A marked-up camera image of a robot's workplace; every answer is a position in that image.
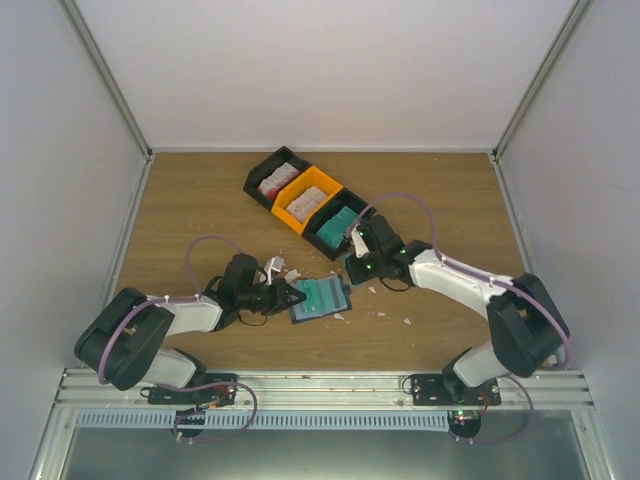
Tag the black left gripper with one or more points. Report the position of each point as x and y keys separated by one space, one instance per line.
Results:
x=280 y=299

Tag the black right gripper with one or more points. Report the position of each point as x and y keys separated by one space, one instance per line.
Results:
x=356 y=275

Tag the teal credit card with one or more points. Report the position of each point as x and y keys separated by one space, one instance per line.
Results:
x=313 y=289
x=336 y=295

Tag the blue card holder wallet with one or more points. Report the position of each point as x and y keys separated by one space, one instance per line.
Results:
x=297 y=318

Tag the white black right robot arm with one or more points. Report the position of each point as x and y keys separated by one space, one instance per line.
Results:
x=524 y=323

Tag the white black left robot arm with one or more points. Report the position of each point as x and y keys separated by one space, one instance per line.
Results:
x=124 y=344

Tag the teal card stack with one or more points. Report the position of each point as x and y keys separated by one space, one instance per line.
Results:
x=332 y=232

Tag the black right card bin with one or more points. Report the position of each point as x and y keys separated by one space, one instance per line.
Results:
x=344 y=198

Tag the black card bin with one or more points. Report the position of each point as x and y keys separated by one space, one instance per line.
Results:
x=266 y=167
x=344 y=198

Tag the yellow middle card bin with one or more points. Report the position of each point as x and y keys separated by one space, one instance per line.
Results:
x=311 y=177

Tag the red white card stack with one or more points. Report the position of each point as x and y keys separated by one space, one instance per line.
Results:
x=270 y=185

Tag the black left card bin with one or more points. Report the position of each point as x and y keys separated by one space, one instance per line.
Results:
x=266 y=167

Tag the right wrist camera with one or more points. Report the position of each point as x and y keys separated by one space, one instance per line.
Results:
x=359 y=244

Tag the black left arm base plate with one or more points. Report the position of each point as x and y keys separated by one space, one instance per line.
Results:
x=208 y=389

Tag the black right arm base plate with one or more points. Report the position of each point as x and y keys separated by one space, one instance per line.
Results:
x=428 y=389

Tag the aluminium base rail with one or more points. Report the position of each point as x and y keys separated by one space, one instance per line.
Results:
x=337 y=390

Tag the grey slotted cable duct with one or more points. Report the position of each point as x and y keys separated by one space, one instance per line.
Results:
x=267 y=420

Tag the aluminium corner post right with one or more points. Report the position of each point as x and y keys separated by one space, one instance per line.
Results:
x=571 y=23

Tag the aluminium corner post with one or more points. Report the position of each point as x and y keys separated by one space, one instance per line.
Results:
x=571 y=23
x=87 y=39

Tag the aluminium corner post left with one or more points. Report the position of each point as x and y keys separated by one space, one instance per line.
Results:
x=87 y=39

